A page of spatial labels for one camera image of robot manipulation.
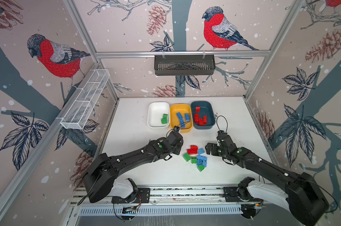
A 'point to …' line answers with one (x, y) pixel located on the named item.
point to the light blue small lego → (200, 151)
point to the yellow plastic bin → (182, 108)
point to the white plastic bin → (158, 115)
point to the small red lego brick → (197, 109)
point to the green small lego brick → (165, 116)
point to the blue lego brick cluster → (201, 160)
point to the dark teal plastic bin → (206, 108)
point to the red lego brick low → (193, 150)
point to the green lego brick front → (186, 157)
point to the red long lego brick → (203, 121)
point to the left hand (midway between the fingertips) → (178, 144)
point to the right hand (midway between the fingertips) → (210, 149)
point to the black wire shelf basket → (172, 65)
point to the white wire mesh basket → (77, 115)
